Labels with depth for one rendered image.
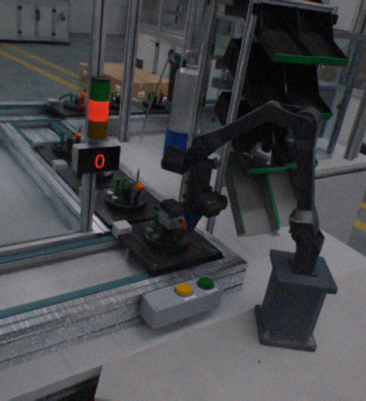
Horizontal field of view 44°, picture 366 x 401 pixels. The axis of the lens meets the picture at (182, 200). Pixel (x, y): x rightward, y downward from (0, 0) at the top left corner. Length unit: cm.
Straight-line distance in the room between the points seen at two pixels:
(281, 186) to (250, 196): 15
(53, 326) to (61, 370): 10
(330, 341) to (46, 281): 77
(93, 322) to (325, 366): 58
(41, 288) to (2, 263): 12
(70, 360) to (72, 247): 35
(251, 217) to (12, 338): 78
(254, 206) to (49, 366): 77
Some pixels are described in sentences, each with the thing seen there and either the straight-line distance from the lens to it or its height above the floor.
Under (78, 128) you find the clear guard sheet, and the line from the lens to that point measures 124.
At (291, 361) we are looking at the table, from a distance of 123.
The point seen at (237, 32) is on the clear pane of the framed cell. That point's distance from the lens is 238.
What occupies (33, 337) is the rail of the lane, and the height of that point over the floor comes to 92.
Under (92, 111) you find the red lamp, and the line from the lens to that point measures 120.
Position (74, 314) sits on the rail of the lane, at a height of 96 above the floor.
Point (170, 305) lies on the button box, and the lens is 113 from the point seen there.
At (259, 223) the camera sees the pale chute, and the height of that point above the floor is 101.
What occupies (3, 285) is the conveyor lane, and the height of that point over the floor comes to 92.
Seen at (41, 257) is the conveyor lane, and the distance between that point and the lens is 130.
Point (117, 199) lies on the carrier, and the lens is 149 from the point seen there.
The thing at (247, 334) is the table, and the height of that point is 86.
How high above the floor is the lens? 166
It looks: 25 degrees down
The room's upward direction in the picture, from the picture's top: 9 degrees clockwise
